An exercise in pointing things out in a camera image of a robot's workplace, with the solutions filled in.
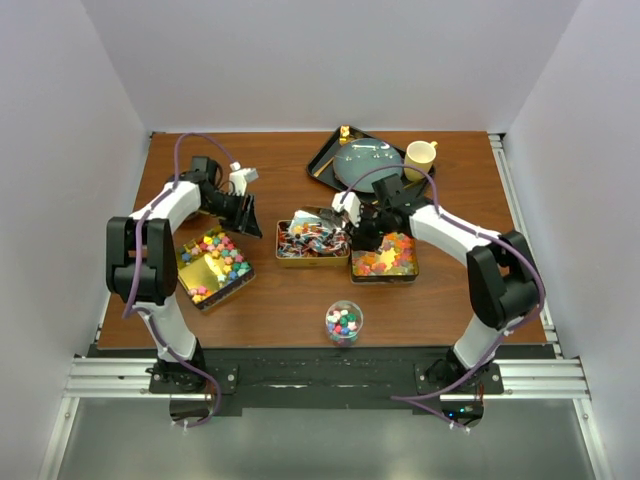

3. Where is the blue-grey plate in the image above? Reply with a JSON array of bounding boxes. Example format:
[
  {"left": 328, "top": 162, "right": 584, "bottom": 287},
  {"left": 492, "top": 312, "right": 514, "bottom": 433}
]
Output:
[{"left": 333, "top": 138, "right": 403, "bottom": 193}]

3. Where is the tin of gummy candies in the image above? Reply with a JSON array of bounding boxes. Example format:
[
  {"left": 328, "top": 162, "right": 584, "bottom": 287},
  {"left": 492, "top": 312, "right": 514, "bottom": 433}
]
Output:
[{"left": 350, "top": 233, "right": 419, "bottom": 284}]

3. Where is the metal scoop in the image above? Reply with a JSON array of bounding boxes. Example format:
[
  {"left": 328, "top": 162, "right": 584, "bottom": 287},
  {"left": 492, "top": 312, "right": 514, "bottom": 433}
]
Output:
[{"left": 288, "top": 206, "right": 348, "bottom": 233}]

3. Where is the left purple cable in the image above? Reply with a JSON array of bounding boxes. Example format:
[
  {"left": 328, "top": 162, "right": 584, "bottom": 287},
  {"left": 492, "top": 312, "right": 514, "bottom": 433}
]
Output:
[{"left": 121, "top": 132, "right": 243, "bottom": 429}]

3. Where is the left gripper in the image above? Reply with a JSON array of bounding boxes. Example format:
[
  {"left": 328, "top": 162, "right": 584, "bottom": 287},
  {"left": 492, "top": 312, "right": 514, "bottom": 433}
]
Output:
[{"left": 197, "top": 190, "right": 262, "bottom": 238}]

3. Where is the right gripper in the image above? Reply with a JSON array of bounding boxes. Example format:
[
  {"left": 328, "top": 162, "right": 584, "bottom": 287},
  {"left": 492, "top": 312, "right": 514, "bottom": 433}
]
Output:
[{"left": 344, "top": 205, "right": 392, "bottom": 252}]

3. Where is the tin of lollipops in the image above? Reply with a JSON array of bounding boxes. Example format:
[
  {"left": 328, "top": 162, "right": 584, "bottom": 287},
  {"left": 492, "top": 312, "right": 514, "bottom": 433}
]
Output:
[{"left": 275, "top": 221, "right": 351, "bottom": 268}]

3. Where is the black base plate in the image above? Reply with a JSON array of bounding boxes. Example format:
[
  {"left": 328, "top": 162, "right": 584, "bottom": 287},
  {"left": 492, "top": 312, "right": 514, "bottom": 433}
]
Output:
[{"left": 149, "top": 346, "right": 501, "bottom": 426}]

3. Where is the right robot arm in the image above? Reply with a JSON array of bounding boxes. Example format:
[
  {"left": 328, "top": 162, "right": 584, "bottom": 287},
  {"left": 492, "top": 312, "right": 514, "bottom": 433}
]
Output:
[{"left": 332, "top": 174, "right": 546, "bottom": 395}]

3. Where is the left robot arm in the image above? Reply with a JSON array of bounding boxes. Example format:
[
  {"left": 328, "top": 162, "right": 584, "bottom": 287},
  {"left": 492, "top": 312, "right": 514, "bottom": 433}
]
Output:
[{"left": 106, "top": 156, "right": 262, "bottom": 393}]

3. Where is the clear glass jar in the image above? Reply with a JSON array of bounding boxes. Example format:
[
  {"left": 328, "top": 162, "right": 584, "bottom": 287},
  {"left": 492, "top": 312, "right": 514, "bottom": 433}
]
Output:
[{"left": 324, "top": 300, "right": 364, "bottom": 348}]

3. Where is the tin of star candies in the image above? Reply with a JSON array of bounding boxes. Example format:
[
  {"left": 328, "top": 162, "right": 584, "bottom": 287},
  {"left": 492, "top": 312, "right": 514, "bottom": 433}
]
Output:
[{"left": 175, "top": 226, "right": 255, "bottom": 311}]

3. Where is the gold spoon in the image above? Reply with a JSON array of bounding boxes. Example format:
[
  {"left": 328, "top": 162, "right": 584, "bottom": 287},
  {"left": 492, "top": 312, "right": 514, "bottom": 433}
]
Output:
[{"left": 339, "top": 125, "right": 351, "bottom": 146}]

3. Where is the yellow cup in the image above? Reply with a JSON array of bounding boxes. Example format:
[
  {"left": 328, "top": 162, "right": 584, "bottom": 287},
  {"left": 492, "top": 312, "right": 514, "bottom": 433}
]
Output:
[{"left": 404, "top": 140, "right": 438, "bottom": 182}]

